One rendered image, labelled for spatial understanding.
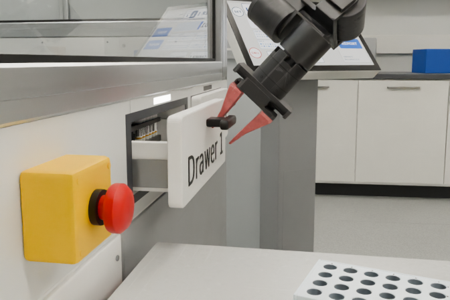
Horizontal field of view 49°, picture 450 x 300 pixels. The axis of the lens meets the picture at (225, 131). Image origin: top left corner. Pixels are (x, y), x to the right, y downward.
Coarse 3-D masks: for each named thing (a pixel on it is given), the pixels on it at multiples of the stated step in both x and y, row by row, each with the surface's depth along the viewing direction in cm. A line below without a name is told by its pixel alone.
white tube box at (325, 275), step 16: (320, 272) 46; (336, 272) 46; (352, 272) 47; (368, 272) 47; (384, 272) 46; (304, 288) 43; (320, 288) 43; (336, 288) 44; (352, 288) 43; (368, 288) 43; (384, 288) 43; (400, 288) 43; (416, 288) 43; (432, 288) 43; (448, 288) 43
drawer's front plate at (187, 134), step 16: (192, 112) 63; (208, 112) 72; (176, 128) 57; (192, 128) 63; (208, 128) 72; (176, 144) 58; (192, 144) 63; (208, 144) 73; (224, 144) 86; (176, 160) 58; (192, 160) 63; (224, 160) 86; (176, 176) 58; (192, 176) 63; (208, 176) 73; (176, 192) 58; (192, 192) 63
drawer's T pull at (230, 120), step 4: (228, 116) 72; (232, 116) 73; (208, 120) 70; (212, 120) 70; (216, 120) 70; (220, 120) 70; (224, 120) 68; (228, 120) 68; (232, 120) 71; (208, 124) 70; (212, 124) 70; (216, 124) 70; (220, 124) 68; (224, 124) 67; (228, 124) 68; (232, 124) 71; (220, 128) 68; (224, 128) 68; (228, 128) 68
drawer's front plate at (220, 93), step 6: (216, 90) 107; (222, 90) 110; (192, 96) 90; (198, 96) 89; (204, 96) 92; (210, 96) 97; (216, 96) 103; (222, 96) 110; (192, 102) 89; (198, 102) 89
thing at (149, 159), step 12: (132, 144) 61; (144, 144) 60; (156, 144) 60; (132, 156) 61; (144, 156) 61; (156, 156) 60; (144, 168) 61; (156, 168) 60; (144, 180) 61; (156, 180) 60
